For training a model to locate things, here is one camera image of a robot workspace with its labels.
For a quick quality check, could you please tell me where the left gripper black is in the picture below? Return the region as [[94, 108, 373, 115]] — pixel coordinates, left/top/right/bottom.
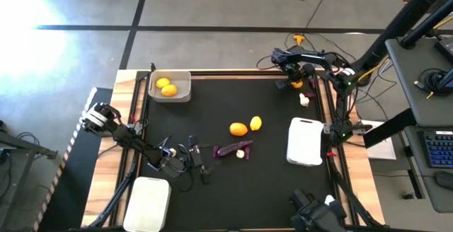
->
[[188, 135, 214, 186]]

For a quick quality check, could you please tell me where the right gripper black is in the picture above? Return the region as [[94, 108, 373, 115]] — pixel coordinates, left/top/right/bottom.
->
[[275, 62, 314, 90]]

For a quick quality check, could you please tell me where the large purple eggplant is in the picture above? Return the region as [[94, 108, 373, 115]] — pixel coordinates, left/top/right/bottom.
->
[[216, 139, 254, 157]]

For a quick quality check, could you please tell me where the white plastic basket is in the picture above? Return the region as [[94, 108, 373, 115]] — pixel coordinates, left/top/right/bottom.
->
[[122, 176, 172, 232], [286, 117, 325, 167]]

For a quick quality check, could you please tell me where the black table mat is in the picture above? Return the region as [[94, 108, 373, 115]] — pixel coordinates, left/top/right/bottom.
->
[[141, 78, 321, 228]]

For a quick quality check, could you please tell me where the beige plastic basket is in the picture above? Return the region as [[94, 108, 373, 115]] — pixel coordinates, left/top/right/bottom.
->
[[147, 69, 193, 103]]

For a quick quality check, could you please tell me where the black desk foot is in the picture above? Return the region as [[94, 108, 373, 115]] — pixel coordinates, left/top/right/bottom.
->
[[362, 108, 418, 149]]

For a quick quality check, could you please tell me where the white paper sheet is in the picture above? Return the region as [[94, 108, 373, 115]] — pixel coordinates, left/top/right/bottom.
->
[[359, 120, 397, 161]]

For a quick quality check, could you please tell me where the grey desk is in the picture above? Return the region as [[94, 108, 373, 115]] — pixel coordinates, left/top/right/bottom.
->
[[384, 35, 453, 127]]

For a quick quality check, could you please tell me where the black tower fan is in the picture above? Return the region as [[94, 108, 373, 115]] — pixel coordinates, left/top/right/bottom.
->
[[345, 0, 453, 86]]

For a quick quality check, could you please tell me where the black mat with striped edge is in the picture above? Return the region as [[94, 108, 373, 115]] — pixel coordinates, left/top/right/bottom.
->
[[33, 86, 114, 232]]

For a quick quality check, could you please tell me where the black pole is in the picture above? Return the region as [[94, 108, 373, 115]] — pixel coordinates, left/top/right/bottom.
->
[[399, 0, 453, 49]]

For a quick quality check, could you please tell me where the black desktop device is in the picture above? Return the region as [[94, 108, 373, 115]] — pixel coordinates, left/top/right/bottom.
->
[[434, 35, 453, 66]]

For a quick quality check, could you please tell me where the grey keyboard tray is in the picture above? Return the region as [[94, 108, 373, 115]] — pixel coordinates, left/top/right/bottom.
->
[[403, 124, 453, 214]]

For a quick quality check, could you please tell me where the backlit black keyboard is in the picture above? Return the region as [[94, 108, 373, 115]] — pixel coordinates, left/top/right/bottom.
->
[[423, 130, 453, 169]]

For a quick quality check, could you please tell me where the grey metal stand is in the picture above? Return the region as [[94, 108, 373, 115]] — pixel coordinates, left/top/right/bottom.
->
[[0, 118, 59, 232]]

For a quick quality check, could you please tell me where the black computer mouse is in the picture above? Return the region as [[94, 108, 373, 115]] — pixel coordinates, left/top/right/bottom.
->
[[434, 170, 453, 191]]

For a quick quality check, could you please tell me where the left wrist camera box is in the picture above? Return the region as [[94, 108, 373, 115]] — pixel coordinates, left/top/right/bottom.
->
[[167, 156, 185, 178]]

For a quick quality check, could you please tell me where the black aluminium table frame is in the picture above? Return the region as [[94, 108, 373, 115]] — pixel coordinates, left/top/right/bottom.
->
[[69, 62, 390, 232]]

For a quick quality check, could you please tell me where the long yellow cable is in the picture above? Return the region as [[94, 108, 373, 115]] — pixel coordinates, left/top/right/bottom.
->
[[357, 57, 392, 84]]

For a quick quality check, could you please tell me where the coiled black cable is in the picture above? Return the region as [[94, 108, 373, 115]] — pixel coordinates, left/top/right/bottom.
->
[[419, 68, 452, 97]]

